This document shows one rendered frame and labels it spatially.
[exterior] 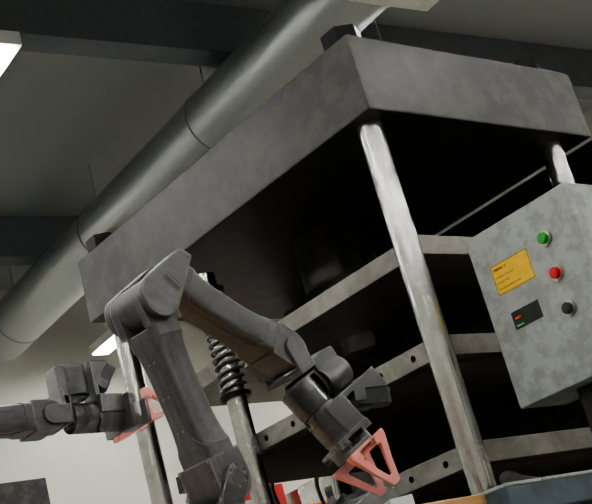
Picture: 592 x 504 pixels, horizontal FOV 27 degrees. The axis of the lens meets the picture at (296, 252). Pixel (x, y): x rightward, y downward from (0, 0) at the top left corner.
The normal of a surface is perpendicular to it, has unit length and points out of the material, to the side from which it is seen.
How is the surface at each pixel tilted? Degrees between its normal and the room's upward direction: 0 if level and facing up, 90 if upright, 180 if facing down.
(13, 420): 93
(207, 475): 103
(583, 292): 90
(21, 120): 180
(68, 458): 90
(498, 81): 90
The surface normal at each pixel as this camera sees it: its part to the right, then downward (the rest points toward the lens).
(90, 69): 0.26, 0.91
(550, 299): -0.76, -0.02
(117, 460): 0.54, -0.41
